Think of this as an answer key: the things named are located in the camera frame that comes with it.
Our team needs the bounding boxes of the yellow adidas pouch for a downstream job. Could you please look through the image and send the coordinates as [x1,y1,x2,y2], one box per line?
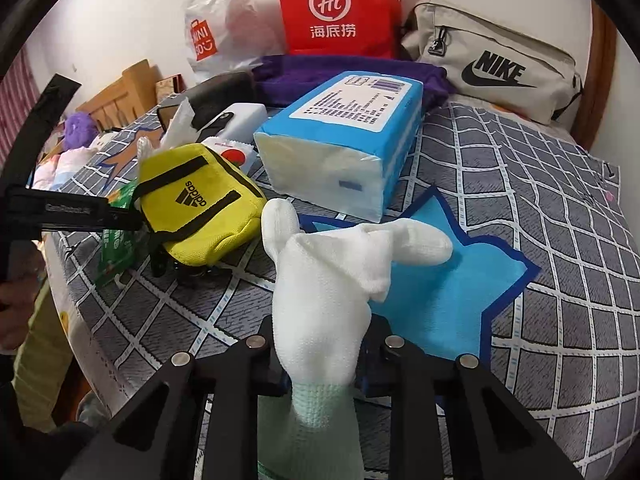
[131,143,267,268]

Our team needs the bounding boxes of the white foam block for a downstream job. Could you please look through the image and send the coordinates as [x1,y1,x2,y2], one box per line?
[198,103,268,144]

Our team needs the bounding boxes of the brown wooden door frame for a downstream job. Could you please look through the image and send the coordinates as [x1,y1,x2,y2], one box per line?
[570,0,617,151]

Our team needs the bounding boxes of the person's left hand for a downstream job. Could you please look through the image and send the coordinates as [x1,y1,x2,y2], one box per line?
[0,240,46,353]

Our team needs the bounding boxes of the patterned gift box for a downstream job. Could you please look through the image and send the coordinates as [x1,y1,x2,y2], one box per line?
[154,74,186,104]

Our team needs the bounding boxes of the white tissue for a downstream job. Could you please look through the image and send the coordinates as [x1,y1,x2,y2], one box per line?
[137,98,198,165]

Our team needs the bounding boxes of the dark green tea tin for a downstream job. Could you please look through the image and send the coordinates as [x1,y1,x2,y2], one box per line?
[156,72,256,131]

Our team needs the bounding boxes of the purple fleece cloth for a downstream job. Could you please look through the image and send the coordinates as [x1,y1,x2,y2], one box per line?
[250,53,457,111]

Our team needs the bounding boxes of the wooden headboard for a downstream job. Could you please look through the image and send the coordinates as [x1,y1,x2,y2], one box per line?
[76,58,158,131]

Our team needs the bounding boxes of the green plastic snack packet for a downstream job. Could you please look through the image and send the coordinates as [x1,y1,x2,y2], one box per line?
[96,180,143,288]

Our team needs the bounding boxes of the white Miniso plastic bag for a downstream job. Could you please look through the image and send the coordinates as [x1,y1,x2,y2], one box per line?
[182,0,281,82]

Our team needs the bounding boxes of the purple plush toy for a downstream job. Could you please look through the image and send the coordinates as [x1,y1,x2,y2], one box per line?
[63,112,100,151]

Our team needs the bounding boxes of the grey checkered bed sheet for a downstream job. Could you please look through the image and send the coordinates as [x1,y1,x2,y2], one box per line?
[46,98,639,479]

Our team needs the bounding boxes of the pastel striped blanket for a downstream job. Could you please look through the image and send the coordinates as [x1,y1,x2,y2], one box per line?
[32,132,116,191]

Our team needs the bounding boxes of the red paper shopping bag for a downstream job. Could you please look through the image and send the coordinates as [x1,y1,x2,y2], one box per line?
[279,0,401,58]

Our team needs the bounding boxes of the blue tissue pack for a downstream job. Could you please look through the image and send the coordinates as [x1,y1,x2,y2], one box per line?
[254,70,423,222]

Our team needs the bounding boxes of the red white small packet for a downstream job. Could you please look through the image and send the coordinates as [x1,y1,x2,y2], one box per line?
[202,136,257,174]

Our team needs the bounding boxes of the striped pink curtain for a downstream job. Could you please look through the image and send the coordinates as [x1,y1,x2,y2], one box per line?
[0,47,40,165]

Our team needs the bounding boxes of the grey Nike waist bag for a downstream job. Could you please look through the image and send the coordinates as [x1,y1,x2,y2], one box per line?
[402,0,582,125]

